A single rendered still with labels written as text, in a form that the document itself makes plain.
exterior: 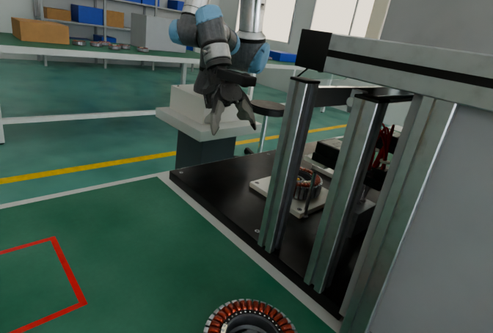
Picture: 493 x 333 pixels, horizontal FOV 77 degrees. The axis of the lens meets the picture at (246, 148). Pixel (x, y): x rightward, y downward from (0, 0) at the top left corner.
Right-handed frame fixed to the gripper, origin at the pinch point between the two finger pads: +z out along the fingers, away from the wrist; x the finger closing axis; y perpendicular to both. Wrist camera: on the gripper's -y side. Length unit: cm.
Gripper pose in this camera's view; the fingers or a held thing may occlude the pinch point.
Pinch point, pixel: (238, 132)
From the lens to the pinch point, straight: 84.1
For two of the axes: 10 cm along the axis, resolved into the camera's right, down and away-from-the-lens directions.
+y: -6.5, 1.6, 7.4
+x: -7.3, 1.3, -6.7
